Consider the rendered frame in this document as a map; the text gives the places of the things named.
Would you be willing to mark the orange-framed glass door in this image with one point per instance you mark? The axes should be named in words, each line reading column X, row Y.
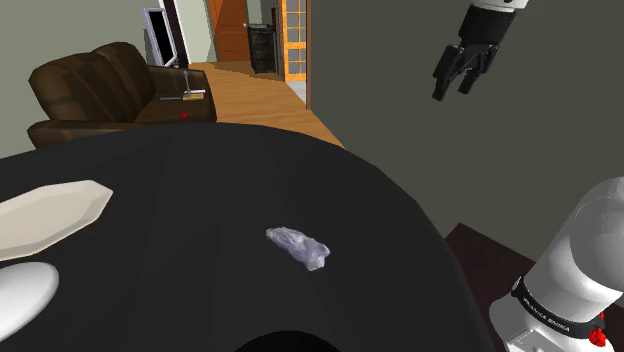
column 295, row 39

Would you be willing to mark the orange wooden door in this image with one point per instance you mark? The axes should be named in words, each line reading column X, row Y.
column 230, row 29

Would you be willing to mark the black round table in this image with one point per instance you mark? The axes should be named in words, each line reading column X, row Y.
column 204, row 195

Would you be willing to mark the white-framed black screen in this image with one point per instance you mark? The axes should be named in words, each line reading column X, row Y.
column 161, row 36

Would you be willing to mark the crumpled pale grey wrapper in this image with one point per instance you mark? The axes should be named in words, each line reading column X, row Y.
column 298, row 246

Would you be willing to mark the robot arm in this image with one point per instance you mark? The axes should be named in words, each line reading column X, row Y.
column 573, row 258

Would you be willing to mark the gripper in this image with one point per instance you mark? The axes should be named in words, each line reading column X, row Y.
column 485, row 29

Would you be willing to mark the brown leather sofa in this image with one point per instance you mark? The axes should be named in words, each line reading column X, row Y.
column 97, row 88

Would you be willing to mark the dark slatted cabinet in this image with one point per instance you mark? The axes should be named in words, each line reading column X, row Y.
column 262, row 48

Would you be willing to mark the white oval dish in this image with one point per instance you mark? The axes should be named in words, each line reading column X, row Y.
column 24, row 292

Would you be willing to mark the cream oblong plate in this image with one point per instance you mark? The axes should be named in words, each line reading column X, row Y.
column 46, row 214

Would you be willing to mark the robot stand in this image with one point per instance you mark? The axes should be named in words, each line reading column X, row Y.
column 480, row 258

